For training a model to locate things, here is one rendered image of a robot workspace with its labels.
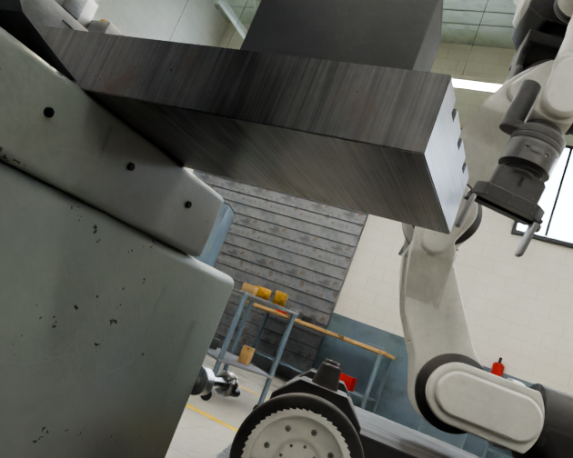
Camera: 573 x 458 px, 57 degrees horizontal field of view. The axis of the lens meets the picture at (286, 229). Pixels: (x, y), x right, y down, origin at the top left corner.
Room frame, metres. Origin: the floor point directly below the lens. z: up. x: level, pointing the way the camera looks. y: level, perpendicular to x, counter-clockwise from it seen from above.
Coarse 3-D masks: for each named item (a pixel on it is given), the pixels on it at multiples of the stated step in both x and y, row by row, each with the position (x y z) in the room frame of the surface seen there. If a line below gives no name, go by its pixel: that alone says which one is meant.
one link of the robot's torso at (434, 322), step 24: (456, 216) 0.97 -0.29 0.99; (432, 240) 0.98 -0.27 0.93; (456, 240) 0.98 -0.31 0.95; (408, 264) 1.01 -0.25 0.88; (432, 264) 0.99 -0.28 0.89; (408, 288) 1.02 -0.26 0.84; (432, 288) 1.01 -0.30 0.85; (456, 288) 1.02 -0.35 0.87; (408, 312) 1.03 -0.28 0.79; (432, 312) 1.02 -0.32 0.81; (456, 312) 1.01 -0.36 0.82; (408, 336) 1.11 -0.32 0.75; (432, 336) 1.02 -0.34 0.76; (456, 336) 1.01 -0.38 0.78; (408, 360) 1.11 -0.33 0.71; (432, 360) 1.01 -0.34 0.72; (456, 360) 0.99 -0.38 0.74; (408, 384) 1.09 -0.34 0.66; (456, 432) 0.99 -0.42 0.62
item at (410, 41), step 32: (288, 0) 0.62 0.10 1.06; (320, 0) 0.61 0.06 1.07; (352, 0) 0.59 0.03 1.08; (384, 0) 0.58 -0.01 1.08; (416, 0) 0.57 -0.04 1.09; (256, 32) 0.63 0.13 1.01; (288, 32) 0.61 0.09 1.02; (320, 32) 0.60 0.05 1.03; (352, 32) 0.59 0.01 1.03; (384, 32) 0.58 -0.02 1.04; (416, 32) 0.57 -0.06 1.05; (384, 64) 0.57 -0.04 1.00; (416, 64) 0.57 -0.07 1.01
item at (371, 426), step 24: (288, 384) 0.88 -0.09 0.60; (312, 384) 0.87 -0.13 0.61; (336, 384) 0.91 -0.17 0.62; (360, 408) 1.29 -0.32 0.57; (552, 408) 0.96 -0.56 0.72; (360, 432) 0.88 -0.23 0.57; (384, 432) 1.00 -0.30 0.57; (408, 432) 1.18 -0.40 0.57; (552, 432) 0.95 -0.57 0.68; (384, 456) 0.85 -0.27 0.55; (408, 456) 0.85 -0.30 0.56; (432, 456) 0.92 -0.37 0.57; (456, 456) 1.06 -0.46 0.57; (528, 456) 0.98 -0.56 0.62; (552, 456) 0.96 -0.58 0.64
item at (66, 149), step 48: (0, 48) 0.52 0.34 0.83; (0, 96) 0.54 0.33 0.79; (48, 96) 0.59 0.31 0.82; (0, 144) 0.56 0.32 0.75; (48, 144) 0.61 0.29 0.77; (96, 144) 0.67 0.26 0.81; (144, 144) 0.73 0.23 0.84; (96, 192) 0.69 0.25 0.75; (144, 192) 0.77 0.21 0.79; (192, 192) 0.86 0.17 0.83; (192, 240) 0.90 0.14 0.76
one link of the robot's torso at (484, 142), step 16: (544, 64) 0.98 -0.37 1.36; (512, 80) 0.99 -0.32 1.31; (544, 80) 0.97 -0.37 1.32; (496, 96) 0.99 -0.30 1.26; (512, 96) 0.98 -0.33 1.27; (480, 112) 1.00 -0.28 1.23; (496, 112) 1.00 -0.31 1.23; (464, 128) 1.02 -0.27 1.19; (480, 128) 1.01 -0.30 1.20; (496, 128) 1.01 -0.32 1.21; (464, 144) 1.03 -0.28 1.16; (480, 144) 1.02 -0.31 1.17; (496, 144) 1.02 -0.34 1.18; (480, 160) 1.02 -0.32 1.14; (496, 160) 1.02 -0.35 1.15; (480, 176) 1.02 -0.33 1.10; (480, 208) 1.00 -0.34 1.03; (464, 240) 1.01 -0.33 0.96
